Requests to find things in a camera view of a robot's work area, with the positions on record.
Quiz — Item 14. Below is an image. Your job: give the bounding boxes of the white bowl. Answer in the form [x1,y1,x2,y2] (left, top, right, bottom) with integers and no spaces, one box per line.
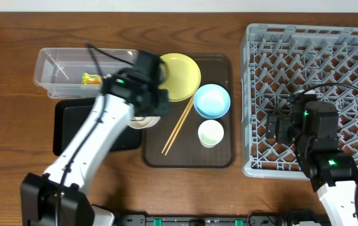
[129,116,161,129]

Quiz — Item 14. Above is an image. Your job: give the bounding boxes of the green orange snack wrapper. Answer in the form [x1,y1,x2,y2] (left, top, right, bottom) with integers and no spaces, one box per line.
[82,73,103,85]

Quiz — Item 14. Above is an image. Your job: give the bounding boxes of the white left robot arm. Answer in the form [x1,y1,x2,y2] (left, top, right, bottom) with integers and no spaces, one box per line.
[20,51,171,225]

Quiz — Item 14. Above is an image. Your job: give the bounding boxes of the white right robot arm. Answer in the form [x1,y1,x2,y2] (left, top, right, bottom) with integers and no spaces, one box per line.
[266,91,358,225]

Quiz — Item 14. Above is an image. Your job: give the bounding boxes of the grey dishwasher rack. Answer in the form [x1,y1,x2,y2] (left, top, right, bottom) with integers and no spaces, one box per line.
[240,24,358,180]

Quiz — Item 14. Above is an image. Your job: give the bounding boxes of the black waste tray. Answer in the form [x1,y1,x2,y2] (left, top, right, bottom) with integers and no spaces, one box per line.
[53,98,142,156]

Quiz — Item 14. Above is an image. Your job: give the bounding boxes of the clear plastic waste bin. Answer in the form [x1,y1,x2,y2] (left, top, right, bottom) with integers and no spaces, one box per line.
[34,48,138,99]

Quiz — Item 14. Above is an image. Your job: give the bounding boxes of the yellow plate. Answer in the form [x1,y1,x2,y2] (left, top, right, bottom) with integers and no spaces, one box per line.
[159,53,201,102]

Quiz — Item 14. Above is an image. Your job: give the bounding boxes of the white cup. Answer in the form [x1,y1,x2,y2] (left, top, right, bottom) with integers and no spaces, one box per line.
[197,120,224,148]

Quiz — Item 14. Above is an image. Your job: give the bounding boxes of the light blue bowl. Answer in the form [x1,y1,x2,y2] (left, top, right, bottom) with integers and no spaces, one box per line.
[194,83,231,119]

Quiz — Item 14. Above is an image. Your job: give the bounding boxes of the wooden chopstick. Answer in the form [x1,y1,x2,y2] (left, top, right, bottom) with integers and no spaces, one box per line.
[164,97,196,156]
[161,95,194,154]

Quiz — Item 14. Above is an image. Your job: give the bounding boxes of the dark brown serving tray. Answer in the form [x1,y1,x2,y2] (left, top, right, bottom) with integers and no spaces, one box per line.
[141,54,236,168]

